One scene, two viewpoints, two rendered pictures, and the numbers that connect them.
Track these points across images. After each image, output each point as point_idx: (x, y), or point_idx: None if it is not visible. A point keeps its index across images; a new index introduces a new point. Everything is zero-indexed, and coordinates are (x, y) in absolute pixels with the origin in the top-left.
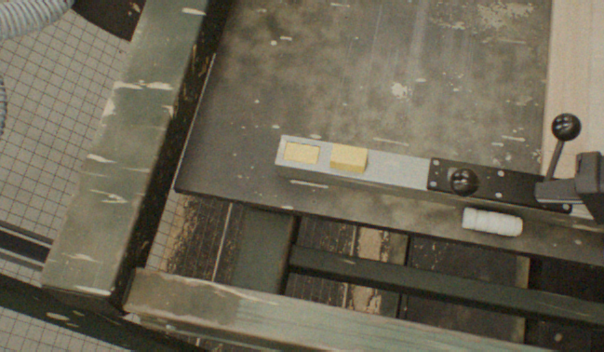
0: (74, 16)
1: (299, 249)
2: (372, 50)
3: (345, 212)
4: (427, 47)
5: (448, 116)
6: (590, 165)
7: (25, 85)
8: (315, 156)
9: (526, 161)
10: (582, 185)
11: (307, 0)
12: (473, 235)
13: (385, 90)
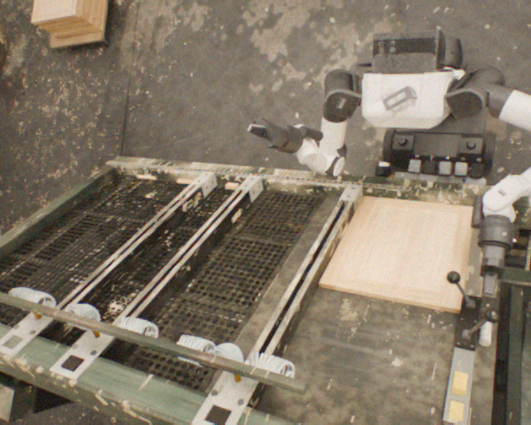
0: None
1: None
2: (367, 371)
3: (488, 400)
4: (367, 345)
5: (416, 343)
6: (493, 259)
7: None
8: (458, 403)
9: (442, 316)
10: (501, 266)
11: (322, 402)
12: (491, 343)
13: (397, 368)
